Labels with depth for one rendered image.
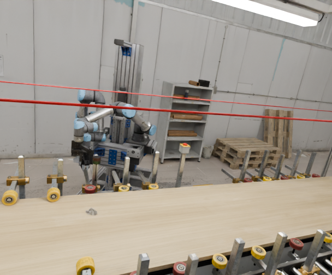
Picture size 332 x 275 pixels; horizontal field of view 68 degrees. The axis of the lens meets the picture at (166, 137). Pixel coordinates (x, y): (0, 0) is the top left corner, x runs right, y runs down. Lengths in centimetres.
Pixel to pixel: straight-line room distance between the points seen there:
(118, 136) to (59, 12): 237
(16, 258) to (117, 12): 389
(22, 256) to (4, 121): 339
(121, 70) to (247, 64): 368
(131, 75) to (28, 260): 195
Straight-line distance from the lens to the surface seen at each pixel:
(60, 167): 197
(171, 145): 526
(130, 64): 276
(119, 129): 281
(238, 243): 127
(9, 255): 150
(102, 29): 451
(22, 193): 207
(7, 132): 471
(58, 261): 142
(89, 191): 195
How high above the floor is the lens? 188
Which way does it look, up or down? 17 degrees down
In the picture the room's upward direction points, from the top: 9 degrees clockwise
